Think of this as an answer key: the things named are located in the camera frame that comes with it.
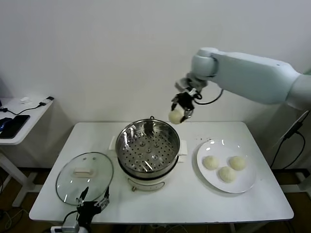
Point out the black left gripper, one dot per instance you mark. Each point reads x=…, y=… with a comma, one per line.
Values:
x=88, y=210

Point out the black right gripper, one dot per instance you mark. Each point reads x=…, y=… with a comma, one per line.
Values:
x=185, y=100

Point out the white steamed baozi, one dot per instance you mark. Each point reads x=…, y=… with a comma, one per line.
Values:
x=237, y=162
x=175, y=116
x=227, y=174
x=211, y=162

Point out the glass pot lid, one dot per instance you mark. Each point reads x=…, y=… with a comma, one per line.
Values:
x=85, y=171

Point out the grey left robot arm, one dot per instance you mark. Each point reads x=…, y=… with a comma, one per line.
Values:
x=82, y=230

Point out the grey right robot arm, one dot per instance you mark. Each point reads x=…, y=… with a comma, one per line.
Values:
x=255, y=75

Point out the stainless steamer basket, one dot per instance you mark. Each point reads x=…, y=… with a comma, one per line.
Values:
x=148, y=155

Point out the dark crumb specks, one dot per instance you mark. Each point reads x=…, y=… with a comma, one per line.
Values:
x=202, y=138

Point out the white round plate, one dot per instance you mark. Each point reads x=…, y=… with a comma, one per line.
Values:
x=218, y=150

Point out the black smartphone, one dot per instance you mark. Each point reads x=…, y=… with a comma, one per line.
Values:
x=17, y=125

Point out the black silver plug adapter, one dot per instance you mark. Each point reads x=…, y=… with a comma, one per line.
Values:
x=49, y=98

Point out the black power brick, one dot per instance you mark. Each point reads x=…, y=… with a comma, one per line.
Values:
x=291, y=132

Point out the blue computer mouse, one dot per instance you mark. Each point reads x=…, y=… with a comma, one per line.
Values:
x=3, y=123

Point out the small white adapter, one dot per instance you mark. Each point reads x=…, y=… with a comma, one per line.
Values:
x=25, y=100

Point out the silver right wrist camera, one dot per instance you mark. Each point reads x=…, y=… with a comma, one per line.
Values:
x=182, y=85

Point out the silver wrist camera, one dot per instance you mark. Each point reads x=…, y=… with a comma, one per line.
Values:
x=182, y=85
x=70, y=224

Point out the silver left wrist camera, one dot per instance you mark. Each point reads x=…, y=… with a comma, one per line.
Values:
x=70, y=224

